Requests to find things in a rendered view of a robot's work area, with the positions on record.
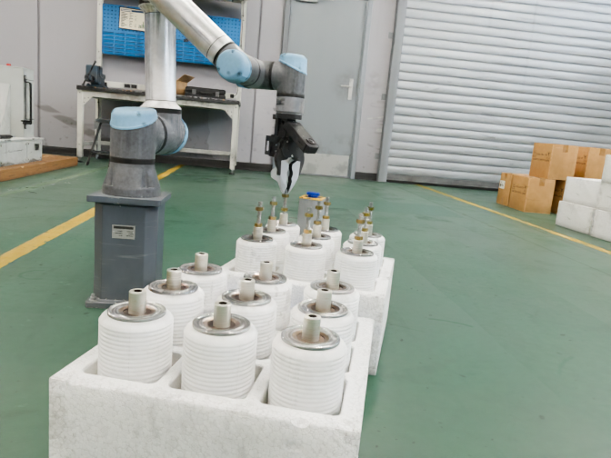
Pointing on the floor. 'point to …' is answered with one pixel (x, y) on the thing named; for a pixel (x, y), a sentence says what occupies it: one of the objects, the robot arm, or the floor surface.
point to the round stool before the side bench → (95, 141)
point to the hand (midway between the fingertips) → (287, 188)
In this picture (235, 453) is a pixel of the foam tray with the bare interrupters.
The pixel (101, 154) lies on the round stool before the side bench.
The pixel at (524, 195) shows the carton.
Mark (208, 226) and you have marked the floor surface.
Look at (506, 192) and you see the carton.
